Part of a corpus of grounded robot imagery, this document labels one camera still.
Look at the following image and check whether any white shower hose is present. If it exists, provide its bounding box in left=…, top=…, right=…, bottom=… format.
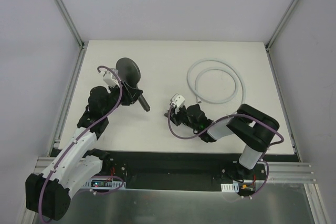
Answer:
left=186, top=60, right=246, bottom=112

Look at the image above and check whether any grey shower head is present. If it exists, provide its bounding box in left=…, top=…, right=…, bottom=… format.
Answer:
left=116, top=57, right=150, bottom=112

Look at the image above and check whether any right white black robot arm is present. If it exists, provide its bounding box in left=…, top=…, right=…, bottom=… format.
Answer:
left=164, top=104, right=284, bottom=182

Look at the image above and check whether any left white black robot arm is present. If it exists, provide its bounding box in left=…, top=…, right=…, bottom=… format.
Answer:
left=25, top=80, right=143, bottom=223

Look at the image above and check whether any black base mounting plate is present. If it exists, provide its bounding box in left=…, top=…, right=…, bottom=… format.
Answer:
left=84, top=149, right=266, bottom=191

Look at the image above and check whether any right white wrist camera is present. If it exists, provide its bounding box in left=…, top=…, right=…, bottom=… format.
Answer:
left=170, top=93, right=185, bottom=110

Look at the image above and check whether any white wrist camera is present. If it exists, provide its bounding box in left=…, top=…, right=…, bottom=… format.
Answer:
left=103, top=68, right=119, bottom=88
left=170, top=93, right=185, bottom=110

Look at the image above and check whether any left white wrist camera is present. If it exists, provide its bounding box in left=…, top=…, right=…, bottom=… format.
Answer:
left=103, top=68, right=119, bottom=88

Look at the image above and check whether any left white cable duct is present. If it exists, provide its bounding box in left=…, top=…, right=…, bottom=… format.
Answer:
left=81, top=179, right=126, bottom=190

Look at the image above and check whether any white cable duct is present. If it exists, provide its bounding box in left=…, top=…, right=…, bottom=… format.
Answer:
left=220, top=182, right=239, bottom=193
left=81, top=179, right=126, bottom=190

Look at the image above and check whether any right white cable duct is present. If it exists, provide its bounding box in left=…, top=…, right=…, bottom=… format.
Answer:
left=220, top=182, right=239, bottom=193

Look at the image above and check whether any left aluminium frame post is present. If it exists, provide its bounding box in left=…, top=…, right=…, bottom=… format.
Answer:
left=54, top=0, right=86, bottom=49

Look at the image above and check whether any aluminium frame post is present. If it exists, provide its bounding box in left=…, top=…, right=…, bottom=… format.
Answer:
left=265, top=0, right=301, bottom=52
left=54, top=0, right=86, bottom=49

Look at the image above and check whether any right aluminium frame post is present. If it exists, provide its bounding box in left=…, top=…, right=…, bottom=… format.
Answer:
left=265, top=0, right=301, bottom=52

